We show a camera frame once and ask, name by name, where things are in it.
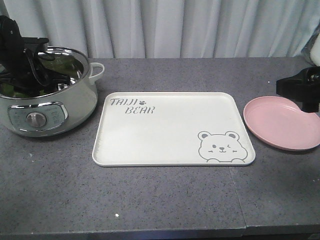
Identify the pale green electric cooking pot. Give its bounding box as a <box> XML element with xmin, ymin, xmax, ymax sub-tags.
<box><xmin>0</xmin><ymin>46</ymin><xmax>105</xmax><ymax>138</ymax></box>

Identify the green lettuce leaf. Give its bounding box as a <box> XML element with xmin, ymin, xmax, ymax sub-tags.
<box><xmin>0</xmin><ymin>83</ymin><xmax>50</xmax><ymax>99</ymax></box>

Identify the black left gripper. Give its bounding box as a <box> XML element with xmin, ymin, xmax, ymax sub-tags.
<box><xmin>0</xmin><ymin>15</ymin><xmax>71</xmax><ymax>92</ymax></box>

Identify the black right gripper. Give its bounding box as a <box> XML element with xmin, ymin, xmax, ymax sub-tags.
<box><xmin>276</xmin><ymin>66</ymin><xmax>320</xmax><ymax>113</ymax></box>

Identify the pink round plate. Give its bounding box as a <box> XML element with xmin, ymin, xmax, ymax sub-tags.
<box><xmin>243</xmin><ymin>96</ymin><xmax>320</xmax><ymax>151</ymax></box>

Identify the white appliance at right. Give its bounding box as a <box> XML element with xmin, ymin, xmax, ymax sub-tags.
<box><xmin>301</xmin><ymin>34</ymin><xmax>320</xmax><ymax>67</ymax></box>

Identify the cream bear serving tray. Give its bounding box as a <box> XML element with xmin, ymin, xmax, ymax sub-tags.
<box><xmin>92</xmin><ymin>92</ymin><xmax>256</xmax><ymax>167</ymax></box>

